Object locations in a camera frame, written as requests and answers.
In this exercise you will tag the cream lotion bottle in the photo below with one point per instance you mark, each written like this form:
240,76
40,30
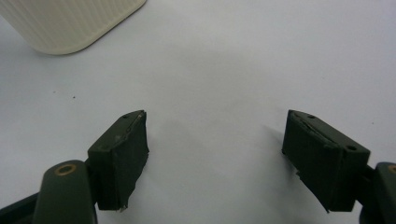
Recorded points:
68,21

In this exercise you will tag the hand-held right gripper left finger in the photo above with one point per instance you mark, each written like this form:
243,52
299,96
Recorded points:
120,161

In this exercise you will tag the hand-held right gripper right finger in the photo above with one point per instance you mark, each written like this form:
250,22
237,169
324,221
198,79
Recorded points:
323,165

